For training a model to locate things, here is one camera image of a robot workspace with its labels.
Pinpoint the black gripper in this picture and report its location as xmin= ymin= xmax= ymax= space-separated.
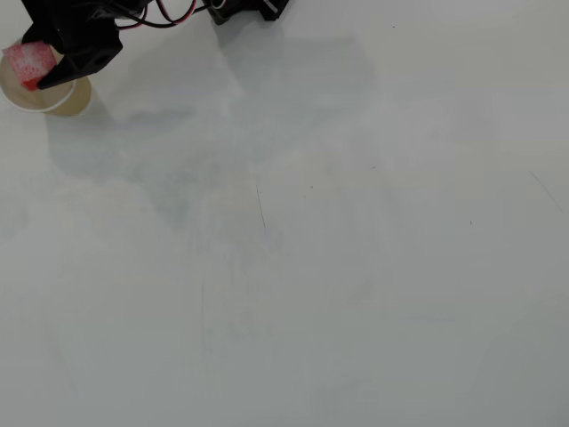
xmin=20 ymin=0 xmax=124 ymax=90

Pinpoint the red speckled foam cube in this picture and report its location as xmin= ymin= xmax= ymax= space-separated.
xmin=2 ymin=41 xmax=59 ymax=92

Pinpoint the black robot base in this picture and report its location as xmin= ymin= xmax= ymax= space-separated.
xmin=259 ymin=0 xmax=291 ymax=22

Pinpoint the beige paper cup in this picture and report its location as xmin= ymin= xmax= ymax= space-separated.
xmin=0 ymin=42 xmax=93 ymax=117

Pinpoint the red white black servo wire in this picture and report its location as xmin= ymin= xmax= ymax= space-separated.
xmin=113 ymin=0 xmax=198 ymax=29

